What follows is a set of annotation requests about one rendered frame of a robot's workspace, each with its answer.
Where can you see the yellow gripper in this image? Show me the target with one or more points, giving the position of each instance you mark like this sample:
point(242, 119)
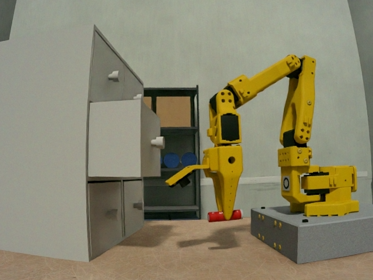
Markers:
point(227, 162)

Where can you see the grey chest of drawers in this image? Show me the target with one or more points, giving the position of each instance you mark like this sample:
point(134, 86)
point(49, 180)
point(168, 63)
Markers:
point(44, 119)

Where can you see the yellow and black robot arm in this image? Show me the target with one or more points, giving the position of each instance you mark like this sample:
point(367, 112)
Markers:
point(333, 181)

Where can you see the red aa battery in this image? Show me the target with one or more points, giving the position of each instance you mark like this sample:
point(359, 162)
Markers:
point(219, 217)

